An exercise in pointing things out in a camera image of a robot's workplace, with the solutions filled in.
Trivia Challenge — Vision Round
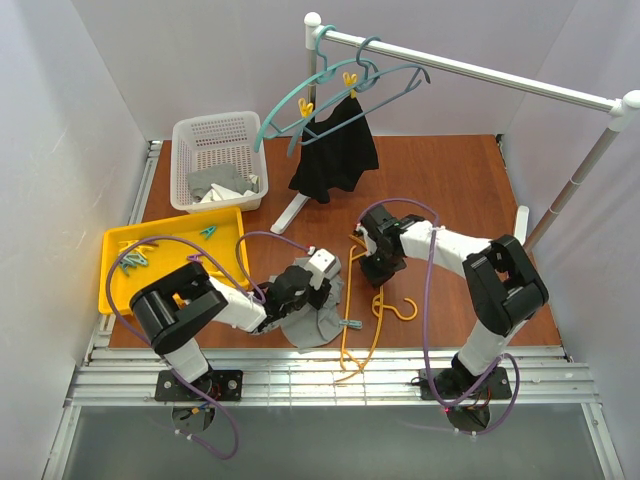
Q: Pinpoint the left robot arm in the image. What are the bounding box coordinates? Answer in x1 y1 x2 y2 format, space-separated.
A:
130 257 340 383

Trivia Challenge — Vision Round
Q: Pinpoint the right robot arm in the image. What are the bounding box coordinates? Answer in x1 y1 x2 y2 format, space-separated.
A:
357 205 549 391

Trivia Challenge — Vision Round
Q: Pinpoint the white cloth in basket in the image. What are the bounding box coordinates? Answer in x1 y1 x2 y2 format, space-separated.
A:
191 175 261 204

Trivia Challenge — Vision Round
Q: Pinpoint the yellow clothespin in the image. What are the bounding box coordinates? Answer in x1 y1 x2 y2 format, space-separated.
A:
298 98 315 118
342 72 358 99

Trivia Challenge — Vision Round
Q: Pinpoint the dark grey cloth in basket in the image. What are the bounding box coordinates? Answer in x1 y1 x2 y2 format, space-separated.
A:
187 164 249 194

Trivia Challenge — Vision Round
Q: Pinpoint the grey underwear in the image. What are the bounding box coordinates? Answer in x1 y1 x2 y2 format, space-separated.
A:
278 260 344 349

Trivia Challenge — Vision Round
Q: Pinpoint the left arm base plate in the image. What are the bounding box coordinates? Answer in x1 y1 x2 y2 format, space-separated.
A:
154 370 243 402

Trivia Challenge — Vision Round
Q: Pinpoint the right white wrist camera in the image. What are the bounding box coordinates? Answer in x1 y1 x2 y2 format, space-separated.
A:
350 223 369 251

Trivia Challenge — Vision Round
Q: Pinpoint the yellow clothespin right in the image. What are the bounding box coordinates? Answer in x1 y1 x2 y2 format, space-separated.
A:
342 72 358 99

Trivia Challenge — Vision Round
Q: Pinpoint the light blue clothespin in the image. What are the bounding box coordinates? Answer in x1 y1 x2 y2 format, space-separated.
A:
339 319 363 330

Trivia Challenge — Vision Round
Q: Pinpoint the aluminium rail frame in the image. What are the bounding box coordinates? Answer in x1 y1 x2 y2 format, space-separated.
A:
42 139 626 480

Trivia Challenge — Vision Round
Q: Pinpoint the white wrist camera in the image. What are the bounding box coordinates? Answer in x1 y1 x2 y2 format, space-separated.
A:
303 249 341 290
350 223 369 251

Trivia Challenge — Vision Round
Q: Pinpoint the teal clothespin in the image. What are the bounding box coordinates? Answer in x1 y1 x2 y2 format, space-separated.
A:
199 225 217 240
119 245 154 276

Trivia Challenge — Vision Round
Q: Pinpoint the teal hanger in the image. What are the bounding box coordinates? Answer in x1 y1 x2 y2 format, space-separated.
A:
254 12 379 152

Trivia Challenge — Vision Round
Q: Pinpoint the yellow clothespin left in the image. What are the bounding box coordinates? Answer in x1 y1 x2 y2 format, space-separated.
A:
298 98 315 118

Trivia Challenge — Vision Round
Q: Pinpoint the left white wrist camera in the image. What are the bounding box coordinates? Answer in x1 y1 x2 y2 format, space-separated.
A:
303 249 341 290

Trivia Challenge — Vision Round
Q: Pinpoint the white clothes rack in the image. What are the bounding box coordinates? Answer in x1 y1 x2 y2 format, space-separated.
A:
269 11 640 329

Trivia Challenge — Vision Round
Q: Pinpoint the black underwear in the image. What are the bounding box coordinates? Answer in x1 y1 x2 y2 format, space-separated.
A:
288 117 379 204

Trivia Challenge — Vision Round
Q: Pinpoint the yellow hanger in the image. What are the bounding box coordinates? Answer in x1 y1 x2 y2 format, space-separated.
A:
335 235 418 384

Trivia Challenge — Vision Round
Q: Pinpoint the grey-blue hanger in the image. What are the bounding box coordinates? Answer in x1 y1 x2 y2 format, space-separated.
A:
261 47 431 155

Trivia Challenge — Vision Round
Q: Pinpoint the white laundry basket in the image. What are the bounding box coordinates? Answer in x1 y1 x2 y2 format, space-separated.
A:
170 111 269 213

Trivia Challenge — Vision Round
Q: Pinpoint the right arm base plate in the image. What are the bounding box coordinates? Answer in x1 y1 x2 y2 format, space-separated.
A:
411 367 513 401

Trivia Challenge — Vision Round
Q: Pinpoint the yellow tray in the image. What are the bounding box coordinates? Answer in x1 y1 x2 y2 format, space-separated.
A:
97 208 251 316

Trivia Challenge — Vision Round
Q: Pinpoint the teal clothespin left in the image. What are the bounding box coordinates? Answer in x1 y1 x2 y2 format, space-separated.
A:
119 245 154 276

